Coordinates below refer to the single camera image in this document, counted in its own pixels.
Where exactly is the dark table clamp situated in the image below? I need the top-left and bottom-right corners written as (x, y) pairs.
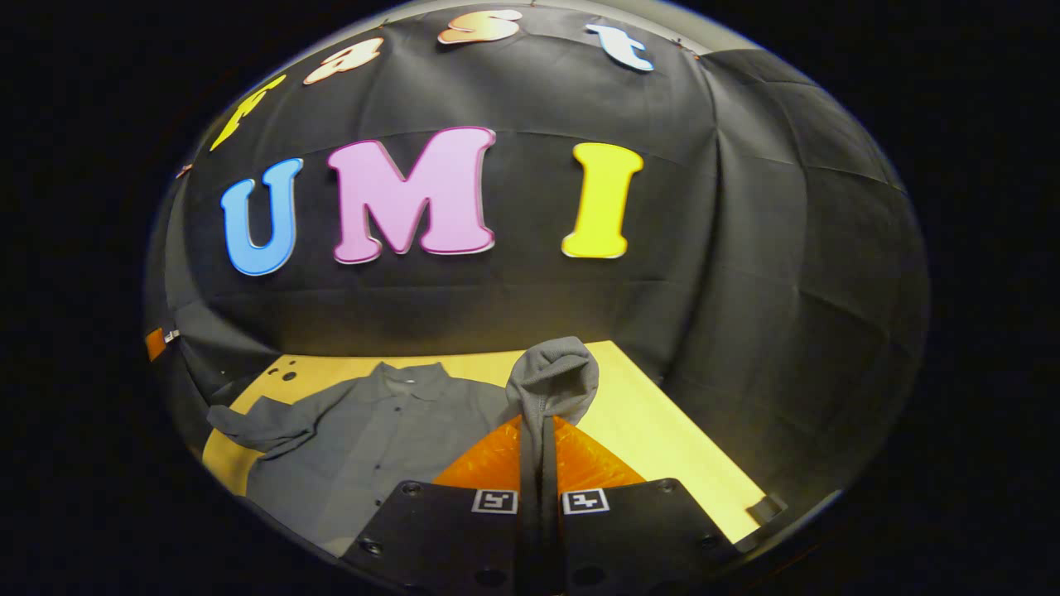
top-left (748, 493), bottom-right (789, 527)

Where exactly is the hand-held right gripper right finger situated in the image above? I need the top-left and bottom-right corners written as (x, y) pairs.
top-left (542, 414), bottom-right (742, 596)

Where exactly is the black backdrop cloth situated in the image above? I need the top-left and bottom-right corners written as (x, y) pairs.
top-left (145, 4), bottom-right (930, 531)

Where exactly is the gray button shirt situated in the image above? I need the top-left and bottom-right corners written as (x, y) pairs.
top-left (205, 335), bottom-right (601, 557)

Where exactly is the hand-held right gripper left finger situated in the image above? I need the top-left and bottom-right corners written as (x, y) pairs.
top-left (341, 414), bottom-right (539, 596)

